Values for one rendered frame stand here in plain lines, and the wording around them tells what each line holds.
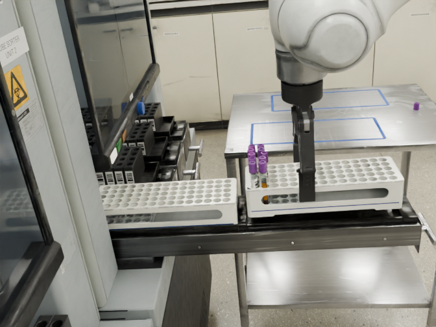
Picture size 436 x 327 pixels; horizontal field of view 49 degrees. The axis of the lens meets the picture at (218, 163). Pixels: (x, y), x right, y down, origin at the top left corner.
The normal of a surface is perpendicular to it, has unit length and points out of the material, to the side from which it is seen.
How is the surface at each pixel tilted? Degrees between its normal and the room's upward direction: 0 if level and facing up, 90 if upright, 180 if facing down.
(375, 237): 90
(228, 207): 90
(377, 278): 0
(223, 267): 0
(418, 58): 90
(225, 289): 0
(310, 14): 52
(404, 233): 90
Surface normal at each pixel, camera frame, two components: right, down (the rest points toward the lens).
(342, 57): -0.06, 0.47
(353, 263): -0.09, -0.88
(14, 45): 0.99, -0.06
